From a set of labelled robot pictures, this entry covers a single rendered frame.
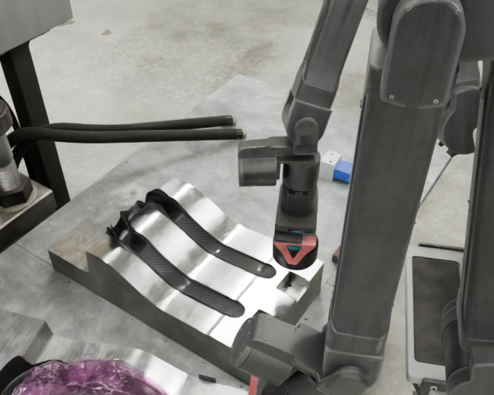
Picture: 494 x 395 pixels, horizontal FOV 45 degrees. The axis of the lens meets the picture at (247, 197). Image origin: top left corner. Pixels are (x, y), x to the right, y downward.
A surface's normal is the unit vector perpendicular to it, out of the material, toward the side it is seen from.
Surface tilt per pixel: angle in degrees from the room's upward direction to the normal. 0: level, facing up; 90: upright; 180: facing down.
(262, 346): 90
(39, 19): 90
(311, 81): 57
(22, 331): 0
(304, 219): 1
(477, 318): 83
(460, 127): 73
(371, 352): 90
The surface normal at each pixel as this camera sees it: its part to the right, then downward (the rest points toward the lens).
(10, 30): 0.83, 0.37
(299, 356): 0.44, -0.61
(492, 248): -0.24, 0.65
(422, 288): 0.00, -0.74
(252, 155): 0.05, 0.41
